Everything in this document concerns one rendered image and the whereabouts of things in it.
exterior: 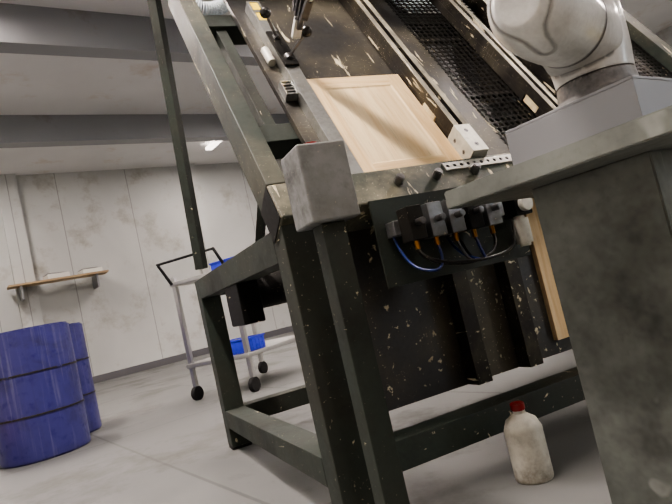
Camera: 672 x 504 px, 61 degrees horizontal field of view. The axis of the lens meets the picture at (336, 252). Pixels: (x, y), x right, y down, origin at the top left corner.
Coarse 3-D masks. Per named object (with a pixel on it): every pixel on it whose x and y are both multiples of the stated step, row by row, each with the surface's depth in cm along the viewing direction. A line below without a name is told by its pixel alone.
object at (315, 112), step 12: (252, 12) 206; (264, 24) 202; (264, 36) 199; (276, 60) 193; (288, 72) 186; (300, 72) 188; (300, 84) 183; (300, 96) 181; (312, 96) 180; (312, 108) 176; (324, 108) 178; (312, 120) 176; (324, 120) 174; (324, 132) 170; (336, 132) 171; (348, 156) 165; (360, 168) 163
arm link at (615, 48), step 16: (608, 0) 108; (608, 16) 106; (608, 32) 107; (624, 32) 111; (608, 48) 109; (624, 48) 111; (576, 64) 110; (592, 64) 111; (608, 64) 110; (560, 80) 116
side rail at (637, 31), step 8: (624, 16) 279; (632, 16) 281; (632, 24) 274; (640, 24) 277; (632, 32) 275; (640, 32) 271; (648, 32) 272; (640, 40) 272; (648, 40) 268; (656, 40) 268; (648, 48) 269; (656, 48) 265; (664, 48) 264; (656, 56) 266; (664, 56) 263; (664, 64) 263
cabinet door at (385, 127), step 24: (336, 96) 187; (360, 96) 190; (384, 96) 194; (408, 96) 196; (336, 120) 178; (360, 120) 182; (384, 120) 185; (408, 120) 188; (432, 120) 190; (360, 144) 173; (384, 144) 176; (408, 144) 179; (432, 144) 182; (384, 168) 168
